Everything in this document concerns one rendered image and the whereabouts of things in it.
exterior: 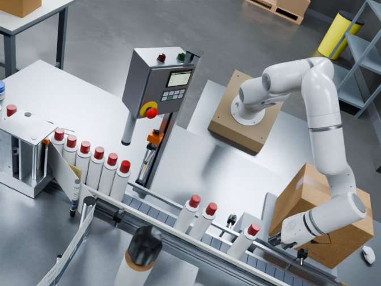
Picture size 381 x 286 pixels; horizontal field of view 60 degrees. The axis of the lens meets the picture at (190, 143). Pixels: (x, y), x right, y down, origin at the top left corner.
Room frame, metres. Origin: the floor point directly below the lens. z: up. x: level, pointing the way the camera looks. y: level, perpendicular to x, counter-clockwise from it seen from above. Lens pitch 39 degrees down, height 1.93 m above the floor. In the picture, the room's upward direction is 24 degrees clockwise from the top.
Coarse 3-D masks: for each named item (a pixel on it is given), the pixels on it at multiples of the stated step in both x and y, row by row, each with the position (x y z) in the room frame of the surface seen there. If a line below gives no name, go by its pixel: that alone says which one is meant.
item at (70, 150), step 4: (68, 136) 0.79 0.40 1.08; (72, 136) 0.80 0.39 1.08; (76, 136) 0.81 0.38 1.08; (68, 140) 0.78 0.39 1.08; (72, 140) 0.78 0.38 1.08; (76, 140) 0.79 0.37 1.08; (64, 144) 0.79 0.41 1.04; (68, 144) 0.78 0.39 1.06; (72, 144) 0.78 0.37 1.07; (76, 144) 0.80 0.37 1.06; (64, 148) 0.77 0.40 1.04; (68, 148) 0.78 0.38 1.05; (72, 148) 0.78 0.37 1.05; (76, 148) 0.79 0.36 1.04; (64, 152) 0.77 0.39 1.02; (68, 152) 0.77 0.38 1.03; (72, 152) 0.77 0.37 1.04; (76, 152) 0.79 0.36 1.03; (64, 156) 0.77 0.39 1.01; (68, 156) 0.77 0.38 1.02; (72, 156) 0.78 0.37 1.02; (76, 156) 0.79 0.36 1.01; (68, 160) 0.77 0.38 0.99; (72, 160) 0.78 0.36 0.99; (72, 164) 0.78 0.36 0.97
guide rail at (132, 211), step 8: (96, 192) 0.75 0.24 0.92; (112, 200) 0.75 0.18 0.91; (128, 208) 0.74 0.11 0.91; (144, 216) 0.74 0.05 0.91; (160, 224) 0.74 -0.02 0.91; (176, 232) 0.73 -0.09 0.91; (192, 240) 0.73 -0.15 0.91; (208, 248) 0.73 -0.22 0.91; (224, 256) 0.72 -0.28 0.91; (240, 264) 0.72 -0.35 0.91; (256, 272) 0.72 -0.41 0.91; (272, 280) 0.72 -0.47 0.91
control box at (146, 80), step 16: (144, 48) 0.86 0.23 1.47; (160, 48) 0.90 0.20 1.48; (176, 48) 0.95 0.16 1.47; (144, 64) 0.79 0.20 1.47; (160, 64) 0.82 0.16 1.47; (176, 64) 0.85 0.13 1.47; (192, 64) 0.90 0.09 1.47; (128, 80) 0.83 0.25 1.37; (144, 80) 0.78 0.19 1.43; (160, 80) 0.81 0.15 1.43; (128, 96) 0.82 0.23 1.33; (144, 96) 0.78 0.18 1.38; (160, 96) 0.83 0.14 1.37; (144, 112) 0.79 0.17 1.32; (160, 112) 0.84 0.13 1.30
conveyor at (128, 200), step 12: (108, 204) 0.75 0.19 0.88; (132, 204) 0.79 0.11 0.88; (144, 204) 0.82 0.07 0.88; (132, 216) 0.74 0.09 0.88; (156, 216) 0.79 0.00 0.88; (168, 216) 0.81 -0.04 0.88; (156, 228) 0.74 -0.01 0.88; (180, 240) 0.73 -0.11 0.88; (204, 240) 0.78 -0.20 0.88; (216, 240) 0.80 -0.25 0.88; (204, 252) 0.73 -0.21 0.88; (228, 264) 0.72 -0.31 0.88; (252, 264) 0.77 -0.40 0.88; (264, 264) 0.79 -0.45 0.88; (252, 276) 0.72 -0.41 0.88; (276, 276) 0.76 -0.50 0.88; (288, 276) 0.78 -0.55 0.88
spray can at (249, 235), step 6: (246, 228) 0.77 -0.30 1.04; (252, 228) 0.75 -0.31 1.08; (258, 228) 0.76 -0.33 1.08; (240, 234) 0.76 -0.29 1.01; (246, 234) 0.75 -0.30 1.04; (252, 234) 0.75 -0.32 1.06; (240, 240) 0.75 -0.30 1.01; (246, 240) 0.74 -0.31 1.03; (252, 240) 0.74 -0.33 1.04; (234, 246) 0.75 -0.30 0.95; (240, 246) 0.74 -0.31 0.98; (246, 246) 0.74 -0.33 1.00; (228, 252) 0.76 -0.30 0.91; (234, 252) 0.74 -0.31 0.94; (240, 252) 0.74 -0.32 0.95
